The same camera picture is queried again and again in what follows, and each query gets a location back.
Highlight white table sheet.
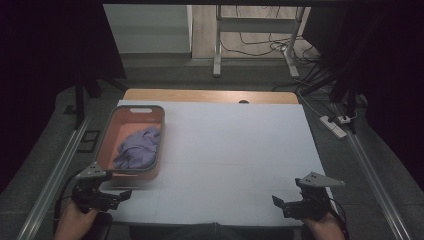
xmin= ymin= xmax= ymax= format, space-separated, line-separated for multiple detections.
xmin=98 ymin=99 xmax=334 ymax=228

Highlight white power strip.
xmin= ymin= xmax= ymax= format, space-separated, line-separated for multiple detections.
xmin=319 ymin=114 xmax=348 ymax=140

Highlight hand-held gripper cable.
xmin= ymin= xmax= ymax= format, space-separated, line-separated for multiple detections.
xmin=53 ymin=170 xmax=83 ymax=234
xmin=328 ymin=196 xmax=350 ymax=240

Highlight black stand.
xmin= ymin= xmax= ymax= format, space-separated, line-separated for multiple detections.
xmin=73 ymin=66 xmax=129 ymax=131

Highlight aluminium rail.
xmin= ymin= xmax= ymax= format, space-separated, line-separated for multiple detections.
xmin=15 ymin=114 xmax=92 ymax=240
xmin=333 ymin=103 xmax=413 ymax=240

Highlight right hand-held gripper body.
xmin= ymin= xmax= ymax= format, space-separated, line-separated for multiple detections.
xmin=281 ymin=171 xmax=346 ymax=222

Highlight black floor cables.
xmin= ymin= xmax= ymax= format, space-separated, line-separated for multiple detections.
xmin=219 ymin=5 xmax=323 ymax=68

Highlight orange basket with grey rim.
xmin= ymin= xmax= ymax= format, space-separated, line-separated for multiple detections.
xmin=93 ymin=104 xmax=166 ymax=183

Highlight white power cable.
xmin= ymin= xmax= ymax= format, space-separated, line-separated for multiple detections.
xmin=295 ymin=89 xmax=324 ymax=118

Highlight white metal desk frame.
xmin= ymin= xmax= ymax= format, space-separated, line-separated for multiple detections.
xmin=213 ymin=4 xmax=306 ymax=80

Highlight black curtain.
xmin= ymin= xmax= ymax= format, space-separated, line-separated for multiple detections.
xmin=301 ymin=0 xmax=424 ymax=193
xmin=0 ymin=0 xmax=127 ymax=195

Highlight purple cloth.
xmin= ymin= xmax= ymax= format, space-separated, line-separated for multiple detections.
xmin=113 ymin=125 xmax=162 ymax=170

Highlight right hand-held gripper cable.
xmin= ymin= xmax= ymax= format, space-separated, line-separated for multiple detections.
xmin=328 ymin=196 xmax=350 ymax=240

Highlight black floor bracket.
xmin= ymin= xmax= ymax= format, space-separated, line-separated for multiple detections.
xmin=77 ymin=129 xmax=101 ymax=154

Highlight left hand-held gripper cable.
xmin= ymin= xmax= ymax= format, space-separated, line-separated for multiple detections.
xmin=53 ymin=170 xmax=83 ymax=234

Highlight white cabinet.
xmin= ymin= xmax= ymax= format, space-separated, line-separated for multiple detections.
xmin=103 ymin=3 xmax=194 ymax=55

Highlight person's left hand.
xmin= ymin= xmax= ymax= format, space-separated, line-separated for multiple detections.
xmin=54 ymin=199 xmax=100 ymax=240

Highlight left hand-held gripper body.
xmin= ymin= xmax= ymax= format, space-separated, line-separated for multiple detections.
xmin=71 ymin=162 xmax=120 ymax=215

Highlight person's right hand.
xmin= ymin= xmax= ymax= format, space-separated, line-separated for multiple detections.
xmin=301 ymin=210 xmax=346 ymax=240

